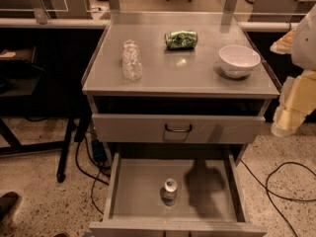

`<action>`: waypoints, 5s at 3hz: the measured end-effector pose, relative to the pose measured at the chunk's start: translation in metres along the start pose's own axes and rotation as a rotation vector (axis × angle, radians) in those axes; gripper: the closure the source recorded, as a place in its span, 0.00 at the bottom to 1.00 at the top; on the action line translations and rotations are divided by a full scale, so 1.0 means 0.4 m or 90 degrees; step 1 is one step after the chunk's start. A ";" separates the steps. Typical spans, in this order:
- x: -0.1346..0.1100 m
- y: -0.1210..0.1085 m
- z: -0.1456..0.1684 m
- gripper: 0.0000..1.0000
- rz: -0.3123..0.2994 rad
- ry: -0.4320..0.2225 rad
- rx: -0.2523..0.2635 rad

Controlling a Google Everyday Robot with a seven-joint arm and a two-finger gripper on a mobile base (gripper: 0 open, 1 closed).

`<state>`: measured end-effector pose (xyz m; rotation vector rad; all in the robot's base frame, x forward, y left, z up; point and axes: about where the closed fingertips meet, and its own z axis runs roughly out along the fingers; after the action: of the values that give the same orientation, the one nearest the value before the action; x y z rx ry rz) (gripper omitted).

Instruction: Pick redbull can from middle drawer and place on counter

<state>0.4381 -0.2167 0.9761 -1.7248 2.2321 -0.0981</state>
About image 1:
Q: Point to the crushed green soda can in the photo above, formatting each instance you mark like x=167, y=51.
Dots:
x=181, y=40

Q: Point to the open middle drawer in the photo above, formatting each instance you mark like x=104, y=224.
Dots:
x=209, y=200

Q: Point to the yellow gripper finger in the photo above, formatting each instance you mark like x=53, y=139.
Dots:
x=297, y=100
x=284, y=44

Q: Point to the black drawer handle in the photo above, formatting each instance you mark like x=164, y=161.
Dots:
x=179, y=130

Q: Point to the dark shoe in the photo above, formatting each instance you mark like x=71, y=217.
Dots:
x=7, y=203

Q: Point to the closed top drawer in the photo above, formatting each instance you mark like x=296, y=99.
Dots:
x=150, y=128

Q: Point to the black side table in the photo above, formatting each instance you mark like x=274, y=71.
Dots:
x=32, y=92

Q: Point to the white bowl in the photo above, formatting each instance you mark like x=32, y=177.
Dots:
x=238, y=61

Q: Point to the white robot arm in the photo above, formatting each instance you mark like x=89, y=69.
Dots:
x=303, y=53

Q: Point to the grey drawer cabinet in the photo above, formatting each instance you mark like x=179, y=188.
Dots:
x=181, y=82

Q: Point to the black power adapter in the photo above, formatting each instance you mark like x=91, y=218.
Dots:
x=99, y=153

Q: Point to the redbull can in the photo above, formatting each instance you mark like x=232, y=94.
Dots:
x=169, y=192

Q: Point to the clear plastic bottle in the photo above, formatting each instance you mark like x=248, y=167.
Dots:
x=131, y=63

